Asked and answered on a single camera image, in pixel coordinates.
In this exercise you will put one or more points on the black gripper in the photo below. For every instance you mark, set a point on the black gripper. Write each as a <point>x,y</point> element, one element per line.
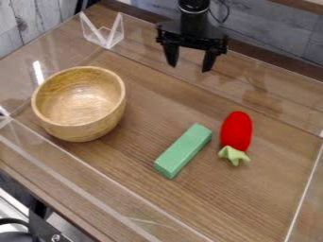
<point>191,31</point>

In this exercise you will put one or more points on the red felt strawberry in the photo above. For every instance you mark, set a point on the red felt strawberry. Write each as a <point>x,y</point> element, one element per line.
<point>235,137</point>

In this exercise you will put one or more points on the wooden bowl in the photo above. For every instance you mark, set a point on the wooden bowl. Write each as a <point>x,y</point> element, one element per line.
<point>79,103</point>

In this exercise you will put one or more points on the clear acrylic corner bracket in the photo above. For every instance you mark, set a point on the clear acrylic corner bracket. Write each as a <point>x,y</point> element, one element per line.
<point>104,37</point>

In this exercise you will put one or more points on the green rectangular block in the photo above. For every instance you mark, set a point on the green rectangular block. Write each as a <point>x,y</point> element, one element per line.
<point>181,151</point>

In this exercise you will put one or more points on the black table frame bracket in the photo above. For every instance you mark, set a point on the black table frame bracket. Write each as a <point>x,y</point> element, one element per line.
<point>44,230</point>

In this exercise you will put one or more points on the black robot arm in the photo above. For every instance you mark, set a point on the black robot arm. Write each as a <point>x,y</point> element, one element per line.
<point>193,6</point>

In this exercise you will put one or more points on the clear acrylic enclosure walls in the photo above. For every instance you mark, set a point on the clear acrylic enclosure walls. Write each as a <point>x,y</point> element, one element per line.
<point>100,183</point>

